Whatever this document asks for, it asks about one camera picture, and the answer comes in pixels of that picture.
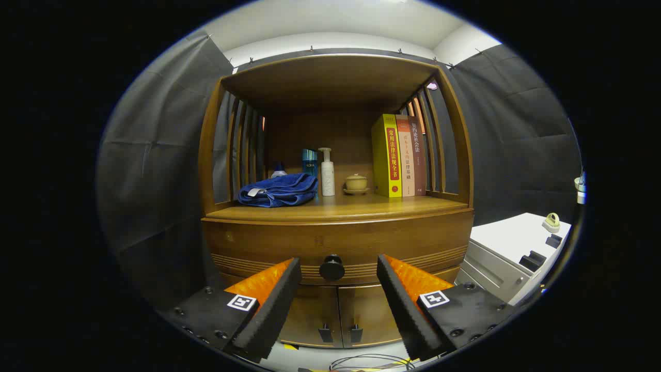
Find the orange and white book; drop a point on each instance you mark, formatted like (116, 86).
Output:
(407, 170)

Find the white pump bottle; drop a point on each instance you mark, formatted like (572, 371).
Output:
(328, 178)

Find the large black holder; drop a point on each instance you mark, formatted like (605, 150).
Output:
(532, 260)

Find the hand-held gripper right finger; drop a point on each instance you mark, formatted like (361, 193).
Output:
(403, 310)

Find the wooden cabinet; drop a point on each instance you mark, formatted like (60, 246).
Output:
(320, 82)

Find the small black holder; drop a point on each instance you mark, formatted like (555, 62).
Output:
(553, 240)

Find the wooden countertop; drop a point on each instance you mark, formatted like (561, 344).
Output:
(361, 206)

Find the white wall device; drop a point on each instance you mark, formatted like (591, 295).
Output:
(581, 196)

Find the small pink object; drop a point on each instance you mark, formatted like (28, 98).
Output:
(433, 85)

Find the small white blue-capped bottle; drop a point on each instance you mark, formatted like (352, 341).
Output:
(279, 171)

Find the blue folded towel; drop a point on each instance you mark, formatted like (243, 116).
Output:
(281, 191)

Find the teal blue bottle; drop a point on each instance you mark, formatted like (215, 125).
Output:
(310, 163)

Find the yellow-green tape roll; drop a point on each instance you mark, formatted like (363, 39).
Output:
(550, 223)

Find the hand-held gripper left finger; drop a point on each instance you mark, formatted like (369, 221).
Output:
(268, 310)

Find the beige lidded teacup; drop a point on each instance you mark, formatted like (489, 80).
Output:
(356, 182)

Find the brown book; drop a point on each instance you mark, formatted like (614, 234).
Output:
(419, 165)

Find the yellow book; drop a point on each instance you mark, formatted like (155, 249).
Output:
(384, 155)

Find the wooden cabinet door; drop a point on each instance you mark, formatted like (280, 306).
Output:
(369, 310)
(310, 315)

